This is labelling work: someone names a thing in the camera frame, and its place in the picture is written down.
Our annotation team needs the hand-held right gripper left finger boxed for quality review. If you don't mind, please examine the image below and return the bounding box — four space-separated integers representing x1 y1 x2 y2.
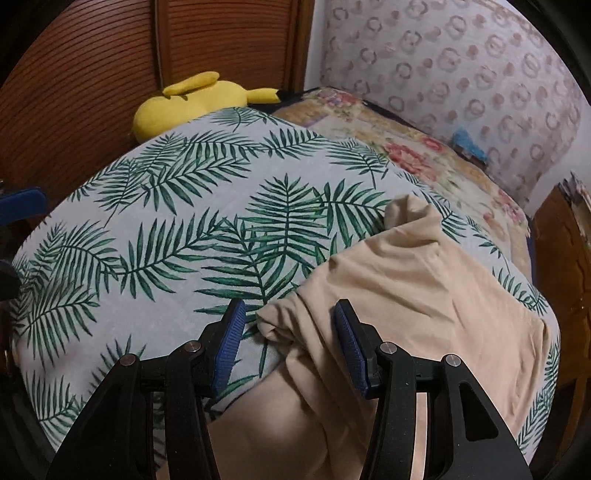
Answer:
46 298 247 480

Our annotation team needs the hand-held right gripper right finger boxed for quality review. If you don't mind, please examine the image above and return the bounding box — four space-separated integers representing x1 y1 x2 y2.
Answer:
335 299 532 480

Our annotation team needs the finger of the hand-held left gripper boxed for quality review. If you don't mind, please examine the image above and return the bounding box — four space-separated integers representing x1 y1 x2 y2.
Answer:
0 186 48 217
0 259 21 289

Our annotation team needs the beige printed t-shirt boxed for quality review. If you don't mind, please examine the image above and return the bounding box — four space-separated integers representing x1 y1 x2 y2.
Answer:
157 194 555 480

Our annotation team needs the wooden slatted wardrobe door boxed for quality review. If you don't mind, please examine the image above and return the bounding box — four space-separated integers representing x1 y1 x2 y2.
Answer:
0 0 315 232

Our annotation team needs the leaf print blanket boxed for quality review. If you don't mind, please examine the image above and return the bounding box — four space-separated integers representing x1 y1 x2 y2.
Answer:
9 106 561 467

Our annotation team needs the yellow plush toy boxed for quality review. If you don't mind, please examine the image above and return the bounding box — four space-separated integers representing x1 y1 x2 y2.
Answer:
134 71 281 140

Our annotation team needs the floral quilt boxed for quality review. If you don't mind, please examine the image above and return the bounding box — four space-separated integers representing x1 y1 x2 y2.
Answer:
270 87 532 278

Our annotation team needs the wooden cabinet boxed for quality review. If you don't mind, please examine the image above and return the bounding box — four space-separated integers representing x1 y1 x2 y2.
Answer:
531 185 591 444

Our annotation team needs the blue plastic packet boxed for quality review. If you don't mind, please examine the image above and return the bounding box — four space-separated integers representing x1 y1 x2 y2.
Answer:
452 129 490 165

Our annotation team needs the circle pattern lace curtain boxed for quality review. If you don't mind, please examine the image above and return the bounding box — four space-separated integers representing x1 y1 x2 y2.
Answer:
318 0 583 204

